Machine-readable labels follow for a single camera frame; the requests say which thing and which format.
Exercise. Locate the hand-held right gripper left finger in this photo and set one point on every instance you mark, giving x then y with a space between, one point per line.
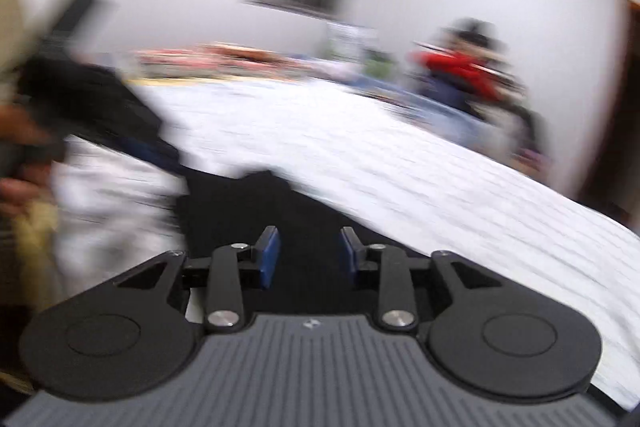
267 257

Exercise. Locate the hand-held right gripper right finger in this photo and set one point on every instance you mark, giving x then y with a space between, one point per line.
348 254

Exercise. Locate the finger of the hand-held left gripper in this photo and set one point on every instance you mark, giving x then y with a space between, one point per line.
160 157

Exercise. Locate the black pants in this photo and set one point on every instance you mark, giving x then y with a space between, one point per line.
300 217

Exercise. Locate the person's left hand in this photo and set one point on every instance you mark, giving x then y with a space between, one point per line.
20 122

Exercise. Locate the white script-print bed sheet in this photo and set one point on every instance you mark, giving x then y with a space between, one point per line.
400 187

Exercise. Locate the red floral blanket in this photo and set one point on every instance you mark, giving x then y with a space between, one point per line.
225 57

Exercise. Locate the light blue quilt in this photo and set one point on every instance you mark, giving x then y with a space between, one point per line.
440 117

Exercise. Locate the green plastic stool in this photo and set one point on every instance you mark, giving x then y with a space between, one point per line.
379 64

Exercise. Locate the pile of folded clothes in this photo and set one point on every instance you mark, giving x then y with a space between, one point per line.
465 67

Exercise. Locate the wooden door frame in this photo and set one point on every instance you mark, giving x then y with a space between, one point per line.
615 107

